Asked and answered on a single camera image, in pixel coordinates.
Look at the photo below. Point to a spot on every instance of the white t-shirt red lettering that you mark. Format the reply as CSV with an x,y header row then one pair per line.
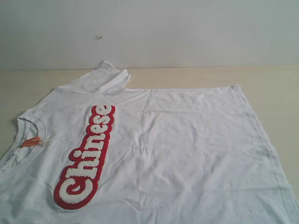
x,y
95,152

